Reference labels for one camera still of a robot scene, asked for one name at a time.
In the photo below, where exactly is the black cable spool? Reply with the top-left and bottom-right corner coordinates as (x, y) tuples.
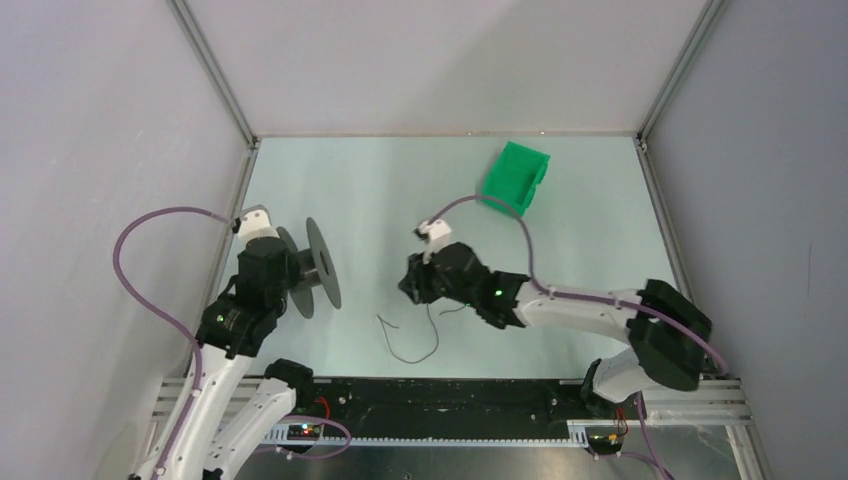
(276, 217), (342, 319)

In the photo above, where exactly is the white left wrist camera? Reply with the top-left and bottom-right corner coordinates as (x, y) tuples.
(234, 205), (279, 244)

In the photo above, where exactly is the thin black cable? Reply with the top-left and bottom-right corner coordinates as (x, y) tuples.
(376, 301), (468, 365)

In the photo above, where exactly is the green plastic bin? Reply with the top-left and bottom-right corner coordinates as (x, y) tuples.
(481, 141), (550, 216)

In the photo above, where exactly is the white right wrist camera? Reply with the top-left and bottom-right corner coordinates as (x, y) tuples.
(414, 219), (453, 264)

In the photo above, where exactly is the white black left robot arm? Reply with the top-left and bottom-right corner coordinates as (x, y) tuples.
(132, 228), (316, 479)

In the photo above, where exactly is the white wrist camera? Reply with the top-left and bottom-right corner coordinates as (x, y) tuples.
(414, 219), (453, 264)
(234, 205), (279, 244)

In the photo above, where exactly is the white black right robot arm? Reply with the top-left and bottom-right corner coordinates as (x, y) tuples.
(398, 243), (713, 418)

